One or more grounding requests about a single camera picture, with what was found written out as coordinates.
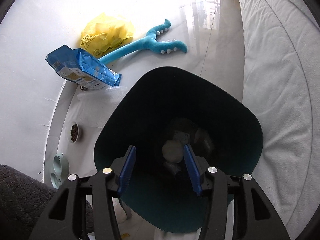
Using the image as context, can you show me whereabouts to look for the yellow plastic bag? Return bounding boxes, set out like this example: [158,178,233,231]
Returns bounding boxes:
[80,13,135,59]

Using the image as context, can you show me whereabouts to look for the white cloth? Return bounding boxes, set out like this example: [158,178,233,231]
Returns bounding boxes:
[162,140,183,163]

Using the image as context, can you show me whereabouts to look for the dark grey rug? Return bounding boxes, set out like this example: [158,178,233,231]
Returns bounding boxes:
[1,165,94,239]

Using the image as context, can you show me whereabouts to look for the blue plush toy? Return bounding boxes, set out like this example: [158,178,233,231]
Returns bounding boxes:
[99,19,188,65]

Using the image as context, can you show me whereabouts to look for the blue pet food bag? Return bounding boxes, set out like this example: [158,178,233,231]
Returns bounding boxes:
[46,45,121,90]

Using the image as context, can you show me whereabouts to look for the pet food bowl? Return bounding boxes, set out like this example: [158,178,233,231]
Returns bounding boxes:
[66,122,82,144]

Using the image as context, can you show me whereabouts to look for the dark teal trash bin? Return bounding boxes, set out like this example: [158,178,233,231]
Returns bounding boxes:
[94,67,263,233]

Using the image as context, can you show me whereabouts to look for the green double pet bowl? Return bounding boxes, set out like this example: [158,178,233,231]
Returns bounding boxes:
[50,153,69,189]

